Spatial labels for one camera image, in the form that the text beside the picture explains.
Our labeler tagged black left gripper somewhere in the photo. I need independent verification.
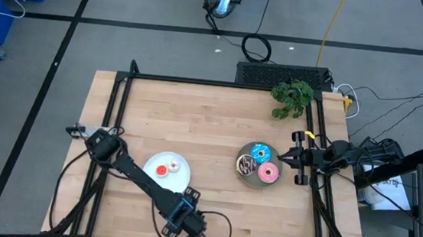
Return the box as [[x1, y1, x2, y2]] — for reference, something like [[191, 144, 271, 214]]
[[162, 185, 210, 237]]

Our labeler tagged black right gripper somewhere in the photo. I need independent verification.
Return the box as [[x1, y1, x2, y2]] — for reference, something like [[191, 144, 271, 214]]
[[275, 128, 328, 188]]

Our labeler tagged large pink frosted donut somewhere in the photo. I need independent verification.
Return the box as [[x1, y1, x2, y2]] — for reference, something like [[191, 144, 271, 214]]
[[256, 161, 281, 185]]

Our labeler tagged large blue frosted donut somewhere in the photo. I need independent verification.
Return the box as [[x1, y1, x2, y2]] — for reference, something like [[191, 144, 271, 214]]
[[249, 142, 273, 166]]

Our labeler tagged large chocolate frosted donut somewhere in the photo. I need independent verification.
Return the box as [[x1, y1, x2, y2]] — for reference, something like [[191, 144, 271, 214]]
[[234, 153, 260, 178]]

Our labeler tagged small pale pink donut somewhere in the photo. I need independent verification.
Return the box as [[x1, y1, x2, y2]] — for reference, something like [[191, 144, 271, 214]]
[[167, 158, 182, 174]]

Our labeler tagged small red donut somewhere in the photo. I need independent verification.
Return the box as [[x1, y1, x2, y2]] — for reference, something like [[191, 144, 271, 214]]
[[155, 164, 170, 179]]

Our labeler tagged grey round plate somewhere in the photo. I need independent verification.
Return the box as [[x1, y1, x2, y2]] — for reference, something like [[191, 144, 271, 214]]
[[233, 139, 285, 191]]

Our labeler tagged white round plate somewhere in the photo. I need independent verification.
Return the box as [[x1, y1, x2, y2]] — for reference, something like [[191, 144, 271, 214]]
[[140, 149, 194, 196]]

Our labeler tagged green leafy plant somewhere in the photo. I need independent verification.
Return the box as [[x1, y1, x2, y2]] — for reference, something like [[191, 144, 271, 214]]
[[268, 77, 316, 123]]

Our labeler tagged white printed paper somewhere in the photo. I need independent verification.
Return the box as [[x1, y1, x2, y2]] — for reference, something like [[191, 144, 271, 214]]
[[356, 164, 416, 214]]

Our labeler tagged black metal bar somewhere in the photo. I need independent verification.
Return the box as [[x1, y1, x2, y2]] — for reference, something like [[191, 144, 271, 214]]
[[353, 140, 423, 194]]

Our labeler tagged black floor fan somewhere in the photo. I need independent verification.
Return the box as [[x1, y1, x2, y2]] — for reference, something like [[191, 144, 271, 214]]
[[200, 0, 244, 21]]

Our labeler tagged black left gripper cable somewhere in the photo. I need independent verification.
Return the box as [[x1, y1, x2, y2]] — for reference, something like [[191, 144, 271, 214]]
[[148, 200, 236, 237]]

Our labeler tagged white looped cable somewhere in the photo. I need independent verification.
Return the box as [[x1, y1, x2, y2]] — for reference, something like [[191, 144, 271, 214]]
[[332, 82, 363, 122]]

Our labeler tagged black aluminium table frame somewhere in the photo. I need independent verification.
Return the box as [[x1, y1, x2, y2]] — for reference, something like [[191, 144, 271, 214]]
[[39, 53, 383, 237]]

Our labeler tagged thin black cable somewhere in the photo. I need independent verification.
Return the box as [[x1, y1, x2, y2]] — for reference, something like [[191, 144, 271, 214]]
[[345, 83, 423, 106], [373, 96, 423, 144]]

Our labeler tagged coiled black cable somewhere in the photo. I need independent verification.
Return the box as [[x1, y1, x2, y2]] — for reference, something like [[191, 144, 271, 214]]
[[239, 32, 274, 64]]

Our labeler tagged black floor cable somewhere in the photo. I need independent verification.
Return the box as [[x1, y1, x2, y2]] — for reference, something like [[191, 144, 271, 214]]
[[366, 184, 423, 237]]

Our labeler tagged yellow floor cable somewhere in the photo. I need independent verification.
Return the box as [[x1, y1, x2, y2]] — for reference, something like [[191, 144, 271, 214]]
[[314, 0, 349, 70]]

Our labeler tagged thick black table cable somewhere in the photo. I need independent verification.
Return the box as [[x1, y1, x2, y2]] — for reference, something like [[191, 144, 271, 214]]
[[47, 142, 95, 237]]

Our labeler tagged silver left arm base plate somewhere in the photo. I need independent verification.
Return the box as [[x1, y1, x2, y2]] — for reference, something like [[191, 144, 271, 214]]
[[65, 122, 112, 143]]

